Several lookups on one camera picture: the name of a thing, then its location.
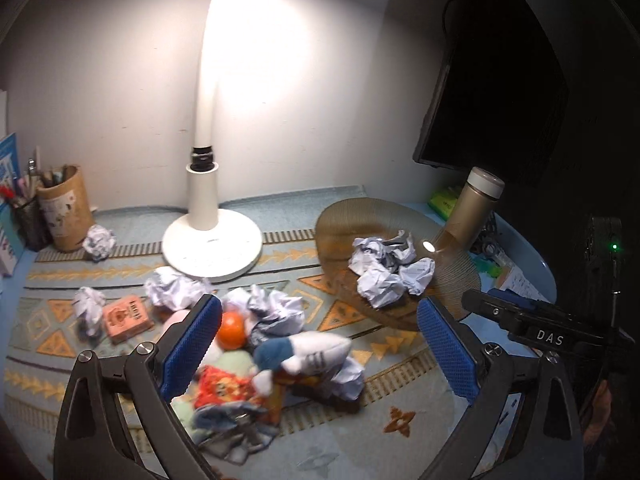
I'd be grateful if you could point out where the white blue plush toy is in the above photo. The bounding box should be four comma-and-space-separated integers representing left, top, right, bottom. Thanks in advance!
252, 332, 352, 392

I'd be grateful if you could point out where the gold thermos bottle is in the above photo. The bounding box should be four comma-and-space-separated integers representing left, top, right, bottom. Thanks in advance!
442, 166, 505, 252

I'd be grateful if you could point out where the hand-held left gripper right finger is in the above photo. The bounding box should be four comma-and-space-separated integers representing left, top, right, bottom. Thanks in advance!
416, 297, 586, 480

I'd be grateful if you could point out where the black mesh pen holder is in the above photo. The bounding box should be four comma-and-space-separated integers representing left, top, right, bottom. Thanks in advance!
11, 195, 51, 252

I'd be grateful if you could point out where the grey blue crumpled cloth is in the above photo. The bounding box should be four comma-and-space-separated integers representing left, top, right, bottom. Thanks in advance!
192, 405, 279, 464

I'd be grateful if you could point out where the red snack wrapper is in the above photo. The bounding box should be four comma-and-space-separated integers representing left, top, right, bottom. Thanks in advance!
192, 366, 262, 411

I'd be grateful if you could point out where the crumpled paper ball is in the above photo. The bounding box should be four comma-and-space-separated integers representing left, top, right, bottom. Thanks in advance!
145, 266, 213, 311
400, 257, 436, 296
350, 235, 388, 275
357, 264, 406, 309
72, 287, 107, 337
382, 230, 417, 263
222, 284, 307, 348
82, 225, 117, 261
327, 355, 366, 402

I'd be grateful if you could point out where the brown woven basket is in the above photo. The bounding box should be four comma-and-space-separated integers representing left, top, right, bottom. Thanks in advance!
315, 199, 482, 332

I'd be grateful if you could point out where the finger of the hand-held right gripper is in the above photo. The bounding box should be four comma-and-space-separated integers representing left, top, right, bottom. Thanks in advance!
461, 287, 623, 359
487, 287, 603, 333

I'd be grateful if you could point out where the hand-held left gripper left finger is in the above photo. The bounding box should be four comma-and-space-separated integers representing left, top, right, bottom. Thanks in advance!
52, 294, 223, 480

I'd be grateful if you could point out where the stack of papers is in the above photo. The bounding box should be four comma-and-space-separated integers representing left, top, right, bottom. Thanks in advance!
495, 260, 532, 295

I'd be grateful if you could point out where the blue book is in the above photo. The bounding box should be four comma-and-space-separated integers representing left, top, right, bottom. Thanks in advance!
0, 132, 19, 201

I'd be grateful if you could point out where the beige pen cup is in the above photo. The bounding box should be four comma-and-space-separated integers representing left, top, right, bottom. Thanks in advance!
36, 165, 96, 252

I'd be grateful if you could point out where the orange mandarin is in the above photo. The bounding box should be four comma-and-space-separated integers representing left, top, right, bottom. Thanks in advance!
217, 311, 247, 351

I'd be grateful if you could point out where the dark key bundle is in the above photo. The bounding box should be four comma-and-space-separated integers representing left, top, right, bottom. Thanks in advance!
470, 212, 502, 261

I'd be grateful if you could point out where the person's right forearm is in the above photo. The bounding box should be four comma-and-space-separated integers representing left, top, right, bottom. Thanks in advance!
582, 379, 618, 457

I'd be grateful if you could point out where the black monitor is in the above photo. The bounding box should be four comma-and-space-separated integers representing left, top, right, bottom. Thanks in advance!
412, 0, 571, 176

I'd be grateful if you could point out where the white desk lamp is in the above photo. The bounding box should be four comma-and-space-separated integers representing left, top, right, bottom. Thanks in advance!
161, 0, 262, 282

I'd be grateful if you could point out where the pink cardboard box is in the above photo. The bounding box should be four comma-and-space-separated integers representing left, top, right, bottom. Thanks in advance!
102, 295, 155, 345

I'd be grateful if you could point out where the bundle of pens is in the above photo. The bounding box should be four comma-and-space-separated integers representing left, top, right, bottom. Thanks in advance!
0, 146, 76, 208

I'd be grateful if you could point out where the patterned table mat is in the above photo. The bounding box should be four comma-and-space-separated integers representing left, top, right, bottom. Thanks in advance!
0, 185, 501, 480

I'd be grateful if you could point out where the green packet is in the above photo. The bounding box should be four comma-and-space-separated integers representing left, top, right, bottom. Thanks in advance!
427, 185, 463, 218

